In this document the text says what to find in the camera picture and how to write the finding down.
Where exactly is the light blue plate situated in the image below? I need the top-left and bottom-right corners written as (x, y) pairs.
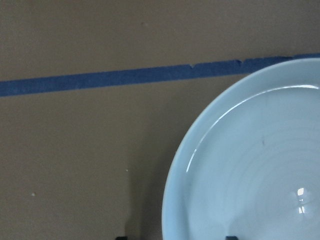
top-left (161, 58), bottom-right (320, 240)

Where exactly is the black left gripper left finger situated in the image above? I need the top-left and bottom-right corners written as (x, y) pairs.
top-left (115, 236), bottom-right (128, 240)

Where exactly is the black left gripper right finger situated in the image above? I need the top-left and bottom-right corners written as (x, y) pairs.
top-left (225, 236), bottom-right (238, 240)

